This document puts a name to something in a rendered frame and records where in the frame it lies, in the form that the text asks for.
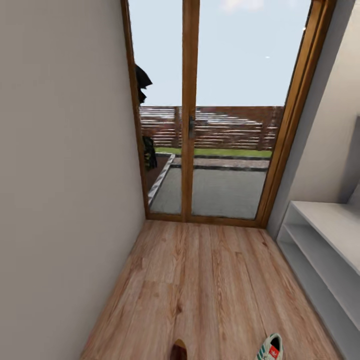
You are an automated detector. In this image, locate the gym shoe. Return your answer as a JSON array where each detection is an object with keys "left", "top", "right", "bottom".
[{"left": 254, "top": 333, "right": 284, "bottom": 360}]

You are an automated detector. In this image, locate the sandal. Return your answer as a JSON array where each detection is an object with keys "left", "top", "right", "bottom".
[{"left": 170, "top": 339, "right": 188, "bottom": 360}]

